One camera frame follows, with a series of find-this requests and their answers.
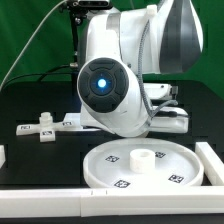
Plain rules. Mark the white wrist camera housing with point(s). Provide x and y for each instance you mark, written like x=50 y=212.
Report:
x=159 y=91

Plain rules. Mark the white cross-shaped table base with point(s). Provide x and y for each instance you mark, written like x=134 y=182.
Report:
x=47 y=128

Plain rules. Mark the white round table top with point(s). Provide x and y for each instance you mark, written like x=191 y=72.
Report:
x=142 y=163

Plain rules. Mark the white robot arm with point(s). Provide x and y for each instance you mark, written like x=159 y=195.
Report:
x=122 y=47

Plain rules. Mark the black camera stand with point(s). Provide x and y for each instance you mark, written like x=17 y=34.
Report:
x=78 y=10

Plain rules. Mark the white right border bar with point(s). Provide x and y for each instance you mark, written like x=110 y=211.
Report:
x=213 y=165

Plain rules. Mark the white front border bar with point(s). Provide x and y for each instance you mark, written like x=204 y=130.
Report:
x=108 y=202

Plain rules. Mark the white border bar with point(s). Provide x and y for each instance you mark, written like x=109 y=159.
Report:
x=2 y=156
x=108 y=202
x=213 y=165

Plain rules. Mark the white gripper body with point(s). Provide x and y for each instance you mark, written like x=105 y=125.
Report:
x=170 y=120

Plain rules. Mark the white left border bar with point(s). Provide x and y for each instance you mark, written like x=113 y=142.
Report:
x=2 y=156

